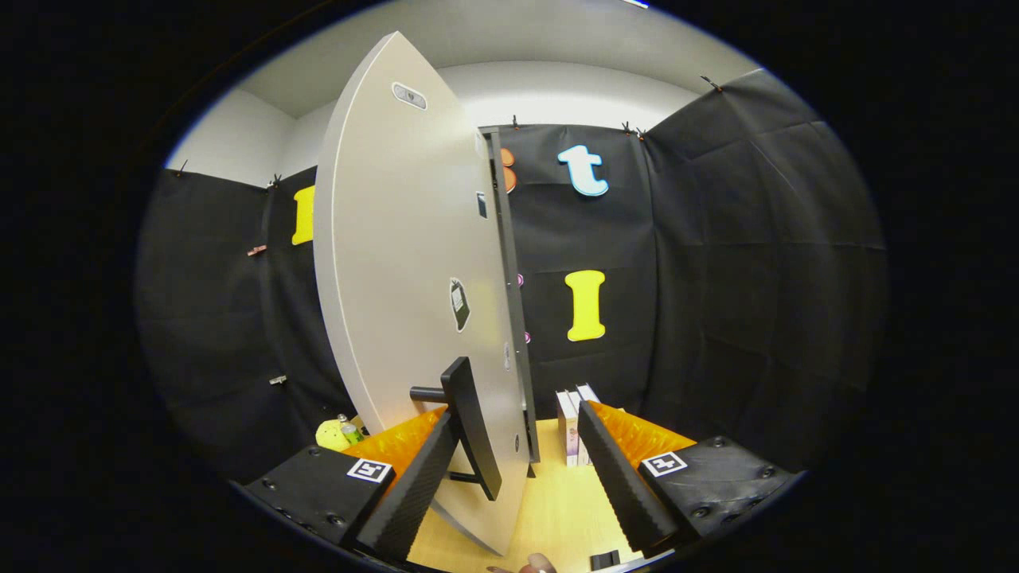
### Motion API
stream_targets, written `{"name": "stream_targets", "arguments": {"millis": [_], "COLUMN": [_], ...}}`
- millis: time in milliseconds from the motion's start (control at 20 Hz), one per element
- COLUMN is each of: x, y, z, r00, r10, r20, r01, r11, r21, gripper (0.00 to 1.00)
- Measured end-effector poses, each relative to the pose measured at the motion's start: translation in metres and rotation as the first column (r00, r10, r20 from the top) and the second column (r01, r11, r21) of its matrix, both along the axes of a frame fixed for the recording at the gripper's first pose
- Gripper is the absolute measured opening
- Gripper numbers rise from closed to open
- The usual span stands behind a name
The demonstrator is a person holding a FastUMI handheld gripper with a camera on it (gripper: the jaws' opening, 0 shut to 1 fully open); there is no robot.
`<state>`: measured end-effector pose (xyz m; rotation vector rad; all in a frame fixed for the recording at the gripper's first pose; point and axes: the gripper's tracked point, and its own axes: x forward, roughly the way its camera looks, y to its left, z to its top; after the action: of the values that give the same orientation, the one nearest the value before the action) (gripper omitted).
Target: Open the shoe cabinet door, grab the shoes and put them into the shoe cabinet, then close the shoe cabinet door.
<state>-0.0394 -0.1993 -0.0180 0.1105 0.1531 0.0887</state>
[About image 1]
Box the beige shoe cabinet door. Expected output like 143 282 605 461
313 30 533 556

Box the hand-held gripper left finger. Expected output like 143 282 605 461
241 404 461 562

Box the black door handle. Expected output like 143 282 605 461
410 357 504 502

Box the grey shoe cabinet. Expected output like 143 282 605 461
478 126 542 464

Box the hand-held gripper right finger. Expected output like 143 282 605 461
576 400 801 559

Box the black backdrop cloth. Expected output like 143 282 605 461
137 68 888 486

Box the yellow plush toy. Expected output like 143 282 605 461
315 419 351 452

